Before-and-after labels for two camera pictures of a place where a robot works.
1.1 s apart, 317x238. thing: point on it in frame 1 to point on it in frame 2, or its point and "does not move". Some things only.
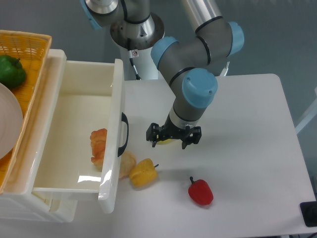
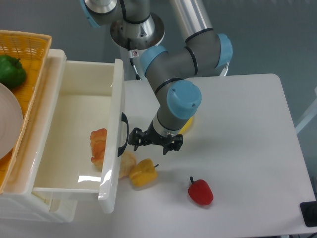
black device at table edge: x=309 y=209 does not move
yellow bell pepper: x=144 y=173 does not move
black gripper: x=189 y=136 to x=136 y=137
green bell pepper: x=12 y=74 does not move
